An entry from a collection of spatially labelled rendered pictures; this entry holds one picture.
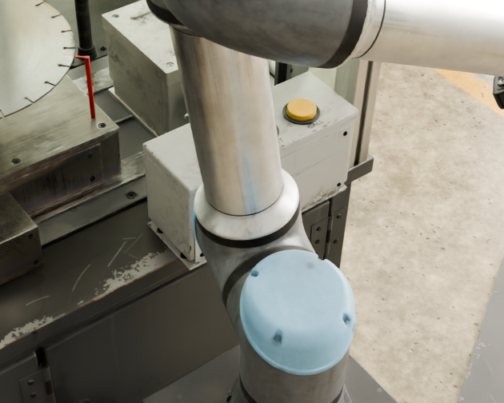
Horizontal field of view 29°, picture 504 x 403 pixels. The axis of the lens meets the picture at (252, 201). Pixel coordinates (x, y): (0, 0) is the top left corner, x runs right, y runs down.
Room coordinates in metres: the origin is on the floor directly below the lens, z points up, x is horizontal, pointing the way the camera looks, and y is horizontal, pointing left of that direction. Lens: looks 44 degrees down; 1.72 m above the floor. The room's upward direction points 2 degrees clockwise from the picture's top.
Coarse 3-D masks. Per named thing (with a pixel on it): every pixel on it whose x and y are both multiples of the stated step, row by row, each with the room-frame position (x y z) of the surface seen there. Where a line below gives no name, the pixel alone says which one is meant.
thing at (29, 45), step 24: (0, 0) 1.20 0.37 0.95; (24, 0) 1.20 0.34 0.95; (0, 24) 1.14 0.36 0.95; (24, 24) 1.14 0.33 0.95; (48, 24) 1.14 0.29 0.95; (0, 48) 1.08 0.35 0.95; (24, 48) 1.08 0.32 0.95; (48, 48) 1.08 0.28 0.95; (72, 48) 1.09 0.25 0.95; (0, 72) 1.03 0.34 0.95; (24, 72) 1.03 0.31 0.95; (48, 72) 1.03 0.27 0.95; (0, 96) 0.97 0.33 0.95; (24, 96) 0.98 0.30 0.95
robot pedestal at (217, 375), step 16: (208, 368) 0.71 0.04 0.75; (224, 368) 0.72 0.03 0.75; (352, 368) 0.72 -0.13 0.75; (176, 384) 0.69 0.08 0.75; (192, 384) 0.69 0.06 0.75; (208, 384) 0.69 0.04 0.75; (224, 384) 0.69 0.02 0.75; (352, 384) 0.70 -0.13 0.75; (368, 384) 0.70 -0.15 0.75; (144, 400) 0.66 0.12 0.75; (160, 400) 0.67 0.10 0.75; (176, 400) 0.67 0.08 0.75; (192, 400) 0.67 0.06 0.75; (208, 400) 0.67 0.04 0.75; (224, 400) 0.67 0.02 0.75; (352, 400) 0.68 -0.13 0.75; (368, 400) 0.68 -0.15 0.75; (384, 400) 0.68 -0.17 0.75
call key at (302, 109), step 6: (294, 102) 1.04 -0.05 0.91; (300, 102) 1.04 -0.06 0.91; (306, 102) 1.04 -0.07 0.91; (312, 102) 1.04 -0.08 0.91; (288, 108) 1.03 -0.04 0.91; (294, 108) 1.03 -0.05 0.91; (300, 108) 1.03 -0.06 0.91; (306, 108) 1.03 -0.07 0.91; (312, 108) 1.03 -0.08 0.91; (288, 114) 1.02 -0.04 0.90; (294, 114) 1.02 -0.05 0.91; (300, 114) 1.02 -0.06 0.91; (306, 114) 1.02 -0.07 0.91; (312, 114) 1.02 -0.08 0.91; (300, 120) 1.01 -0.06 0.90; (306, 120) 1.01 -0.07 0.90
